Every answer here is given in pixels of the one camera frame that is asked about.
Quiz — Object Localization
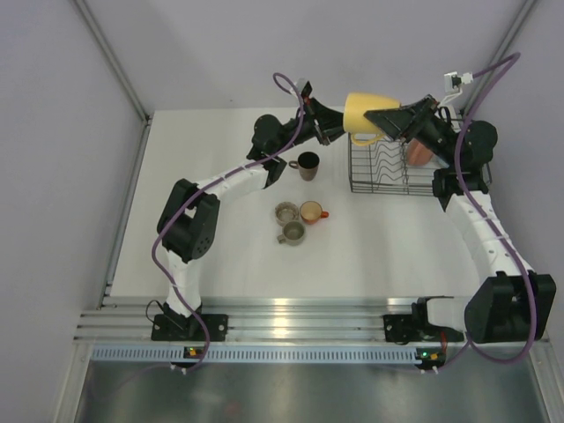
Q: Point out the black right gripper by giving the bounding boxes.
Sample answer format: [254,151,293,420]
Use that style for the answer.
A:
[366,94,458,167]

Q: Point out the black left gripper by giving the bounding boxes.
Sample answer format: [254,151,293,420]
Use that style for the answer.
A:
[273,98,360,156]

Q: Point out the yellow ceramic mug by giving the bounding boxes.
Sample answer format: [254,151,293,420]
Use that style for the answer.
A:
[343,91,403,147]

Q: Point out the pink ceramic mug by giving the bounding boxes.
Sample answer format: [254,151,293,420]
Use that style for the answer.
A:
[405,138,434,167]

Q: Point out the dark brown mug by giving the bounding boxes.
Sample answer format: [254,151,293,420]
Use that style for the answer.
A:
[288,152,320,182]

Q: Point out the small orange cup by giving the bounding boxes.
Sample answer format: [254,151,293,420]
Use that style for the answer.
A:
[300,201,330,225]

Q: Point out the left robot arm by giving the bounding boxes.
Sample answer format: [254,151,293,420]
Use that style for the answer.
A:
[152,98,344,340]

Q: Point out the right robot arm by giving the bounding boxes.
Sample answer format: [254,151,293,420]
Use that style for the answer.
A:
[362,96,556,344]

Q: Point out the fluted beige small cup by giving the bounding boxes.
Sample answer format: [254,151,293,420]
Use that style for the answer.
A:
[274,202,300,226]

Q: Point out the grey-brown stoneware cup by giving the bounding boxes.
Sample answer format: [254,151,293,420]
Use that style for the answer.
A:
[277,220,306,246]

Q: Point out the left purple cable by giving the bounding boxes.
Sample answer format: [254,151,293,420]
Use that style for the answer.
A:
[151,72,308,371]

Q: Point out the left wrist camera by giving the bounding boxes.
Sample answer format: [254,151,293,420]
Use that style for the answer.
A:
[294,78,313,99]

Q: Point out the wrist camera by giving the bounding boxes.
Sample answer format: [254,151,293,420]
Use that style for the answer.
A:
[443,71,473,95]
[294,78,313,99]

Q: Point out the grey wire dish rack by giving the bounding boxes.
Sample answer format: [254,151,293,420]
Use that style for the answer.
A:
[347,117,494,196]

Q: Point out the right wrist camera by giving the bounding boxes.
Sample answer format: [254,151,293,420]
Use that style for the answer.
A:
[443,71,473,95]

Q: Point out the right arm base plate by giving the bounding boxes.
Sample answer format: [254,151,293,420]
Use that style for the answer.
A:
[382,315,465,345]

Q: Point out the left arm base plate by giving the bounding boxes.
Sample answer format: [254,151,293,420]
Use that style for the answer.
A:
[151,314,228,342]

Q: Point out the aluminium mounting rail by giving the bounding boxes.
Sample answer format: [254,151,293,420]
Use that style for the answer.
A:
[73,296,415,345]

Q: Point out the perforated cable duct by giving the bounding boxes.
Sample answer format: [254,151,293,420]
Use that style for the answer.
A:
[91,345,432,365]

